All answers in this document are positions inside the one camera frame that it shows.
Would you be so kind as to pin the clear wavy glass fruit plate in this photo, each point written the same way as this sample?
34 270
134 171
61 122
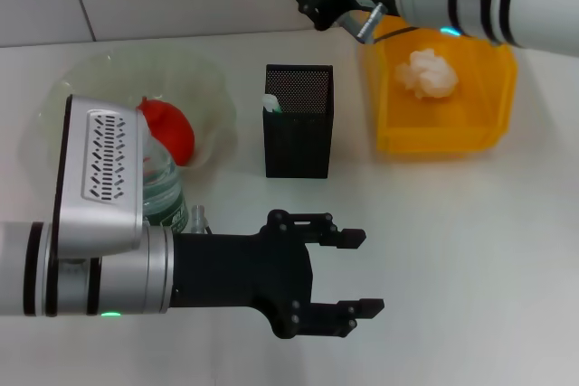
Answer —
190 74

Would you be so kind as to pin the yellow plastic bin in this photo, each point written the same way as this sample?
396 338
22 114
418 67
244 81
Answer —
407 133

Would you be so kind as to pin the black mesh pen holder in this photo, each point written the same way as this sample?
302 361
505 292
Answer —
296 151

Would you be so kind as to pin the white paper ball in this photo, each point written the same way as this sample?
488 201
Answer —
429 74

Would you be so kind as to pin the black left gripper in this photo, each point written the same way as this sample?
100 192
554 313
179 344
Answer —
240 268

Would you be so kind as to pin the clear green-label water bottle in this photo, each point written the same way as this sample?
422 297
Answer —
165 191

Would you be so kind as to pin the mint green utility knife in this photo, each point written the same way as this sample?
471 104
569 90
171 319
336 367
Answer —
271 103

